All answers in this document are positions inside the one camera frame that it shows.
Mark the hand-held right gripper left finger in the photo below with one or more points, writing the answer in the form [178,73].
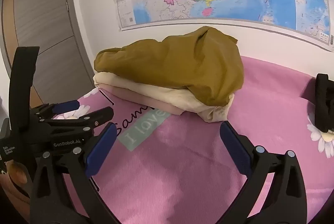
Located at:
[101,150]

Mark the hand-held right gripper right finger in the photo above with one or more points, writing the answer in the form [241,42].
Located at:
[234,145]

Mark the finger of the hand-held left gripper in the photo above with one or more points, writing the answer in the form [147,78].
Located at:
[65,106]
[99,114]

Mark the black coat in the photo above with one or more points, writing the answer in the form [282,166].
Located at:
[323,103]

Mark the person's left forearm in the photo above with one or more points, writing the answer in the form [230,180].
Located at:
[15,204]

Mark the person's left hand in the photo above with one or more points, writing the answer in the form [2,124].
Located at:
[17,174]

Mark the light pink folded garment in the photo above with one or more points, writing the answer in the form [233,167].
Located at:
[146,103]

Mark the pink printed blanket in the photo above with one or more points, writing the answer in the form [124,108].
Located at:
[182,174]

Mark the cream folded garment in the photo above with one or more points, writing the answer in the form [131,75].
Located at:
[156,90]

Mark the grey wooden door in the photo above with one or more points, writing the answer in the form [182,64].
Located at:
[47,17]

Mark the olive brown garment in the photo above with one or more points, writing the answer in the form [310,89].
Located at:
[182,64]

